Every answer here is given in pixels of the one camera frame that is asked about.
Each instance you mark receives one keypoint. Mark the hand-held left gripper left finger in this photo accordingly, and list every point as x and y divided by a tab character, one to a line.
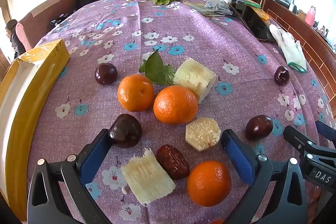
94	155

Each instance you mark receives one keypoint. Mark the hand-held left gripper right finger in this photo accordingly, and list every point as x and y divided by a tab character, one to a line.
237	155

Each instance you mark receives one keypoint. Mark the orange packet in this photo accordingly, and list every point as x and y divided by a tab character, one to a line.
262	14

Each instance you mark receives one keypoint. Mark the dark red jujube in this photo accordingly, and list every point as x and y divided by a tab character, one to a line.
105	74
281	75
259	127
127	132

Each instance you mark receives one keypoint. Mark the green leaf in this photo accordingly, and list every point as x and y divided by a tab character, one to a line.
156	69

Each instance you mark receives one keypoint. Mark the clear plastic bags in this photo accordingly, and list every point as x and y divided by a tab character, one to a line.
218	6

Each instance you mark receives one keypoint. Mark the brown wooden cabinet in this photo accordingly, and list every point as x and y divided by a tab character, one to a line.
302	29

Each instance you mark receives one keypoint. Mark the wrinkled dried red date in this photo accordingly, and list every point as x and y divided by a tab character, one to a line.
173	162

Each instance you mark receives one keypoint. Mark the hexagonal peeled sugarcane piece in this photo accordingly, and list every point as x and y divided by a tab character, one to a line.
202	134

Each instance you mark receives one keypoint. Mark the black tray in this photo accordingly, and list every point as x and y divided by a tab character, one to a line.
256	23

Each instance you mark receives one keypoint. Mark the white work glove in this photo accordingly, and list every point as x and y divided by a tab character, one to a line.
290	48

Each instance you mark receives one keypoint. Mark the yellow cardboard box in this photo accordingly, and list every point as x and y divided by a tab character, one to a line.
34	82

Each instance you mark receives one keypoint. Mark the orange tangerine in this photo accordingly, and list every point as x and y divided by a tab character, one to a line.
209	184
135	92
175	105

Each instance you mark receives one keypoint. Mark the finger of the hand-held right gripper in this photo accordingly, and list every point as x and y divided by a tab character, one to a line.
326	128
299	138

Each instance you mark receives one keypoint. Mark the brown upholstered chair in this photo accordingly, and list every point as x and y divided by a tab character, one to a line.
52	6

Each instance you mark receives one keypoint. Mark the pink bottle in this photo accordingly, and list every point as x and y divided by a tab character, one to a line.
310	15

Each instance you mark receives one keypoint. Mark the purple floral tablecloth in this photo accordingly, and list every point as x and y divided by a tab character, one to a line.
210	37

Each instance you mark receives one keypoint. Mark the round peeled sugarcane piece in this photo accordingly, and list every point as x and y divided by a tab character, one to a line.
195	77

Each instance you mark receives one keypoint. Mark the black object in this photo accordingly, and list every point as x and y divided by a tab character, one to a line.
59	20

